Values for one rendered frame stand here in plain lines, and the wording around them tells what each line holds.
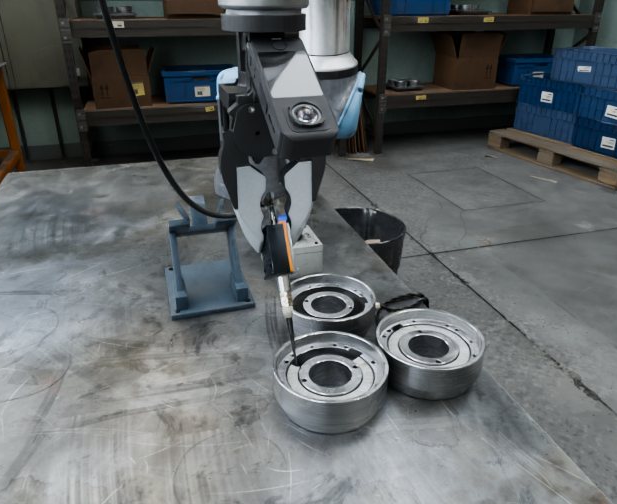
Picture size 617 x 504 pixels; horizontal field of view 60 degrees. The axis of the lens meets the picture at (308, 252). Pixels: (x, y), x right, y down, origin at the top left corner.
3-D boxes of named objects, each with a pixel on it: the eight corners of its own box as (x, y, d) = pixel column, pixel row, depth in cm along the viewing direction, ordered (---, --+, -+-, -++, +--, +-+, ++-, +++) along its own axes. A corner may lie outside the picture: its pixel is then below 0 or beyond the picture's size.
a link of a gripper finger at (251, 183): (252, 233, 57) (257, 147, 53) (264, 257, 52) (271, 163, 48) (222, 234, 56) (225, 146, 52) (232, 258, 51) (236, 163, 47)
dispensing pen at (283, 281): (286, 368, 48) (257, 187, 50) (277, 366, 52) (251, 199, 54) (309, 364, 48) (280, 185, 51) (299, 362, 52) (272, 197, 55)
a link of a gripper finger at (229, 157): (265, 203, 51) (272, 111, 48) (270, 210, 50) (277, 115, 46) (216, 204, 50) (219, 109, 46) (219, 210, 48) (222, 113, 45)
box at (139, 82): (164, 105, 371) (157, 48, 355) (88, 110, 355) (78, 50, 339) (156, 96, 405) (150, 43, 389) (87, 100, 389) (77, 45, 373)
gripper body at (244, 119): (292, 139, 55) (291, 11, 50) (318, 161, 48) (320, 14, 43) (218, 144, 53) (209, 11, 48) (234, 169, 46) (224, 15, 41)
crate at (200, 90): (233, 93, 418) (231, 63, 409) (239, 101, 385) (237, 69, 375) (165, 96, 407) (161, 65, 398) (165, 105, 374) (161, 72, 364)
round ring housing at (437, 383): (501, 374, 54) (507, 340, 52) (433, 421, 48) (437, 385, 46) (420, 328, 61) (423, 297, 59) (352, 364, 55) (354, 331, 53)
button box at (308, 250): (323, 274, 73) (323, 241, 71) (272, 281, 71) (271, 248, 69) (306, 250, 80) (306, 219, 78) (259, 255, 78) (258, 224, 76)
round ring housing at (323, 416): (343, 459, 44) (345, 421, 42) (250, 404, 50) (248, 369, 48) (406, 392, 51) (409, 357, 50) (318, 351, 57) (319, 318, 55)
